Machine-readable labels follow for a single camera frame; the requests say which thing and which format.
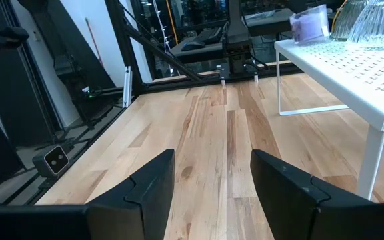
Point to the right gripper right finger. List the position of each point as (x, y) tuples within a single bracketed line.
[(288, 200)]

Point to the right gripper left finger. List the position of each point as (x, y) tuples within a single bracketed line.
[(145, 200)]

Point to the purple candle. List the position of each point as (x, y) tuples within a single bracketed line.
[(308, 26)]

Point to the green-tinted ribbed glass candle holder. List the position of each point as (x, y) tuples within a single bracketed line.
[(343, 20)]

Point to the clear ribbed glass candle holder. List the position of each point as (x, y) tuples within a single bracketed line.
[(382, 23)]

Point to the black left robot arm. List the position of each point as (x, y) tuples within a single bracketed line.
[(238, 26)]

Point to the red stick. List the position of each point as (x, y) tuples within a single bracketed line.
[(93, 40)]

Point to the white perforated metal shelf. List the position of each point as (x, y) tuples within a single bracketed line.
[(362, 73)]

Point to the black computer mouse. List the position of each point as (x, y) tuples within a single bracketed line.
[(192, 46)]

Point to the grey desk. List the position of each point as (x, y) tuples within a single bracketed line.
[(268, 23)]

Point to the grey table-level camera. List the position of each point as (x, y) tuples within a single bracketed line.
[(50, 161)]

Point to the silver metal bracket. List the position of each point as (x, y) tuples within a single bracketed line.
[(127, 86)]

